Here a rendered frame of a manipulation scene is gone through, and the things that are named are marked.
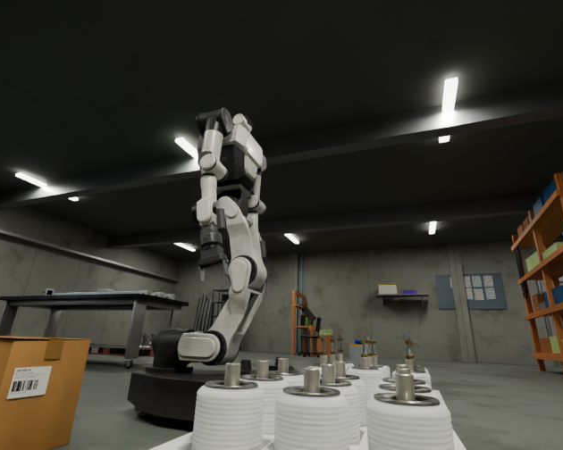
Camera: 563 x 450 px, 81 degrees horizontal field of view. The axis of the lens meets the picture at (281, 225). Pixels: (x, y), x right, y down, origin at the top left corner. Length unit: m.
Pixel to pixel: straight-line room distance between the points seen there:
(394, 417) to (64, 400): 1.05
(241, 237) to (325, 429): 1.20
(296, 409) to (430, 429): 0.15
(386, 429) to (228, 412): 0.19
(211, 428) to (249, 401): 0.06
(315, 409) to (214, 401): 0.13
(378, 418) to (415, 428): 0.04
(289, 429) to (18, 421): 0.91
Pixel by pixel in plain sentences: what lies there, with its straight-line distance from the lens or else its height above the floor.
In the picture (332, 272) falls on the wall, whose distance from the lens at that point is 10.86.
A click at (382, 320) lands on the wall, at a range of 10.45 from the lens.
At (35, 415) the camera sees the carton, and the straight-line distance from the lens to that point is 1.26.
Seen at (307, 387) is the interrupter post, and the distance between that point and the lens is 0.49.
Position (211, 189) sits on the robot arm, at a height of 0.93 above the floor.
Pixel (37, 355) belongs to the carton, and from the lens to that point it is 1.23.
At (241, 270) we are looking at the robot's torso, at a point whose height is 0.60.
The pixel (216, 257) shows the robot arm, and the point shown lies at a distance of 1.33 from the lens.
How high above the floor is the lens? 0.31
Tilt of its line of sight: 19 degrees up
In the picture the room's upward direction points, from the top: 2 degrees clockwise
